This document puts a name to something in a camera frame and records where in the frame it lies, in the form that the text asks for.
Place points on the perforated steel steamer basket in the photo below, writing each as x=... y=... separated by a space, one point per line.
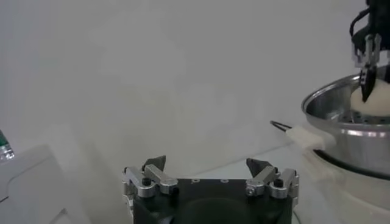
x=359 y=146

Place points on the clear bottle green label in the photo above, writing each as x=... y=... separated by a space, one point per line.
x=6 y=150

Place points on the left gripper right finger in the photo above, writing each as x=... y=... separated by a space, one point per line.
x=268 y=182

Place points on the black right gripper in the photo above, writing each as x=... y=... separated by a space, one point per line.
x=381 y=18

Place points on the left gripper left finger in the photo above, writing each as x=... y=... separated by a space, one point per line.
x=152 y=179

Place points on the white steamed baozi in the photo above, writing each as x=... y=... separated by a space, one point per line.
x=381 y=103

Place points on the white electric cooker base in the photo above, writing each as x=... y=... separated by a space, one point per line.
x=307 y=138

